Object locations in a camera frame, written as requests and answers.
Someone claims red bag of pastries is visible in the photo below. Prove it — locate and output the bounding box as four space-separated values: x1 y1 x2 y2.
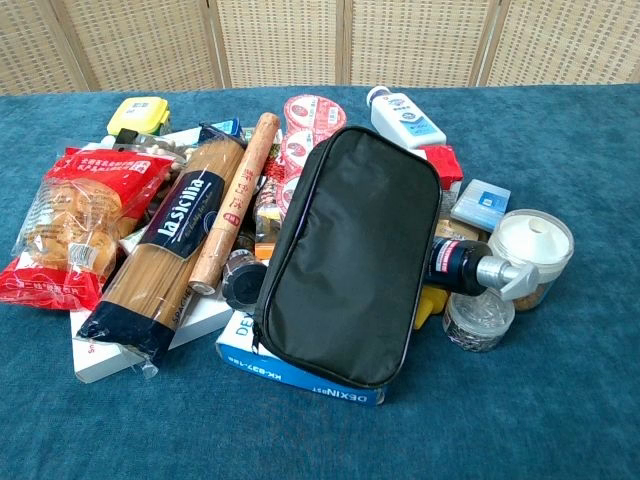
0 146 174 313

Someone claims dark pump dispenser bottle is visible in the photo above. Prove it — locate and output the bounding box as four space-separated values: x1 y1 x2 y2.
424 237 541 303

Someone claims clear tub of pins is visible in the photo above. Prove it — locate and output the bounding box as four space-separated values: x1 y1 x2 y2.
442 287 516 353

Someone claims light blue small box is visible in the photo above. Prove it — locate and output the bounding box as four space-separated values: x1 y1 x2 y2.
449 178 512 233

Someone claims spaghetti pack with navy label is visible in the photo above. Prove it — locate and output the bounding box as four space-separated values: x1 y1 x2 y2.
76 135 246 378

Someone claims yellow plastic object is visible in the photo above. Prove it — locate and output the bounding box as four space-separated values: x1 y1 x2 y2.
413 285 450 331

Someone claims clear jar with white lid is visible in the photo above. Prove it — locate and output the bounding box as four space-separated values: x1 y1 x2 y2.
487 209 575 313

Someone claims black round cap bottle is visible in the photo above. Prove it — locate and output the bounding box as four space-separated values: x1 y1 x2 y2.
221 248 269 311

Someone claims yellow lidded container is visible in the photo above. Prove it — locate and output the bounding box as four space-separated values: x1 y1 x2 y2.
106 96 171 138

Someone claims flat white box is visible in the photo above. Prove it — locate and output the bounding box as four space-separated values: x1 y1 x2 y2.
69 127 235 385

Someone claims woven folding screen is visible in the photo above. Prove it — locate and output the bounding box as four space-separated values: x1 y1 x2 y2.
0 0 640 97

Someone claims blue and white carton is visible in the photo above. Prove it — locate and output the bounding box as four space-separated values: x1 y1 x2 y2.
198 117 246 146

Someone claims black zippered pouch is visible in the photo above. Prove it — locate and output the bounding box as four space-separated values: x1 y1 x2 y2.
251 125 443 390

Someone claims red yogurt cup multipack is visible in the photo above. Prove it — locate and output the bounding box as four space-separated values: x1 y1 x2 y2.
253 94 348 221

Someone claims blue table cloth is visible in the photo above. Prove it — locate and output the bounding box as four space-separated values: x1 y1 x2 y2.
0 81 640 480

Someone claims blue and white Dexin box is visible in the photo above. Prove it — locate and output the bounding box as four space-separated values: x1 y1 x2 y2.
215 307 390 407

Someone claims white lotion bottle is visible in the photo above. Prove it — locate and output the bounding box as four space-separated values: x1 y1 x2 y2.
365 85 448 150

